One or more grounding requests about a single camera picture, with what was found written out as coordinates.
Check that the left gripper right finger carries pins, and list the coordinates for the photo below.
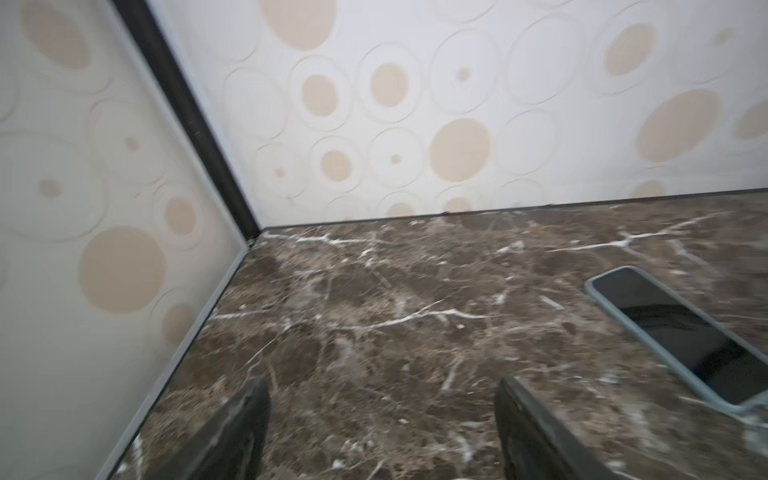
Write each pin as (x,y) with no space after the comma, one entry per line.
(535,444)

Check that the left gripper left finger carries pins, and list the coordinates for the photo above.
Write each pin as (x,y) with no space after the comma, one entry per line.
(230,445)

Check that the black phone blue edge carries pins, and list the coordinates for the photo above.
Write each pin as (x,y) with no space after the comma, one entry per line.
(690,336)

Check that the light blue case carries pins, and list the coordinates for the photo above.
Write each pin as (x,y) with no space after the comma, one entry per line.
(600,294)

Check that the black frame post left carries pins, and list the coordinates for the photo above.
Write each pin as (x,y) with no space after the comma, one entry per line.
(155,50)

